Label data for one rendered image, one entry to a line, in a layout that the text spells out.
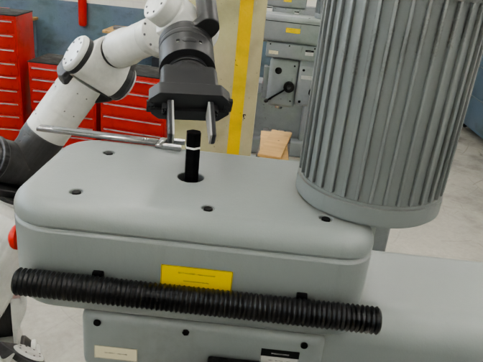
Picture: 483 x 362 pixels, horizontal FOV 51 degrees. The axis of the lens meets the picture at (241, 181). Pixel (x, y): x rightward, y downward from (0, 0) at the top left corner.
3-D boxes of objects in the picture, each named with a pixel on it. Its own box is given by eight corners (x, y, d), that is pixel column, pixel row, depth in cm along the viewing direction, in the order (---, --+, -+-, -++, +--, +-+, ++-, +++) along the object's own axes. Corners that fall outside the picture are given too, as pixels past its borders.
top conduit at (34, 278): (11, 301, 62) (8, 276, 61) (26, 281, 66) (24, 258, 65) (378, 341, 62) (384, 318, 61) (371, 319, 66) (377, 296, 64)
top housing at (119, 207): (4, 308, 67) (-8, 199, 61) (74, 217, 91) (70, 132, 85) (359, 347, 67) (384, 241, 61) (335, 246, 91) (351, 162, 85)
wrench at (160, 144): (32, 133, 83) (32, 128, 83) (44, 126, 87) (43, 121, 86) (180, 151, 82) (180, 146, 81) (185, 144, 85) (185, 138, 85)
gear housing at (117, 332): (80, 370, 72) (77, 312, 68) (124, 273, 94) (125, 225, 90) (316, 396, 72) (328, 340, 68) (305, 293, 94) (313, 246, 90)
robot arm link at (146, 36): (177, 21, 82) (129, 42, 91) (215, 52, 87) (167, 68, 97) (187, -12, 84) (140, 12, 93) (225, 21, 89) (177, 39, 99)
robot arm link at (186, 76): (226, 131, 81) (221, 79, 88) (236, 87, 73) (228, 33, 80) (145, 128, 78) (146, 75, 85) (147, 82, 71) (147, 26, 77)
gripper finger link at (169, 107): (173, 146, 73) (172, 113, 76) (175, 131, 70) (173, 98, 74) (162, 145, 72) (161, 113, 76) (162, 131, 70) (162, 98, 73)
